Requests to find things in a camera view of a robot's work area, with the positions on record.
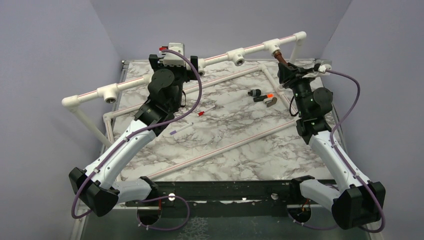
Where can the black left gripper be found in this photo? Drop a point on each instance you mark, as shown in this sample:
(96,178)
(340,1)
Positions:
(191,74)

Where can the brown water faucet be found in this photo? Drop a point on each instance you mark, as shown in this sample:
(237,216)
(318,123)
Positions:
(279,57)

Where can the purple capped white pen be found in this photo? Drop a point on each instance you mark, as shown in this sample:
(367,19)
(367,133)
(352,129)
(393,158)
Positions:
(188,125)

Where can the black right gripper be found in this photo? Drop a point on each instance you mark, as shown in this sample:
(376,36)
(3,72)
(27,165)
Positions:
(290,74)

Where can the red capped white pen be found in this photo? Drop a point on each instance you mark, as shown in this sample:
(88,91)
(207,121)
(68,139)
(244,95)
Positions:
(206,110)

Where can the black front mounting rail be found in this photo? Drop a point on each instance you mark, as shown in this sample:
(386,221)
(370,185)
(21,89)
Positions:
(221,199)

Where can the white PVC pipe frame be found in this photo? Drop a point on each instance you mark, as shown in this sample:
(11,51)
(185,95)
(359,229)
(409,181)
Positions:
(237,56)

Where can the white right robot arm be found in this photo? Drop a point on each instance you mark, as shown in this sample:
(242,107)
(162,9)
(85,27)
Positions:
(355,201)

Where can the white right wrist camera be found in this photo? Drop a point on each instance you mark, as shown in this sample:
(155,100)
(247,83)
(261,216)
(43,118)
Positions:
(322,66)

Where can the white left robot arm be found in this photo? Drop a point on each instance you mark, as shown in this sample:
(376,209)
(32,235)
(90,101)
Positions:
(95,185)

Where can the black faucet with orange handle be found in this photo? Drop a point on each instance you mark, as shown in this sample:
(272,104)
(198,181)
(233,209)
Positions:
(269,99)

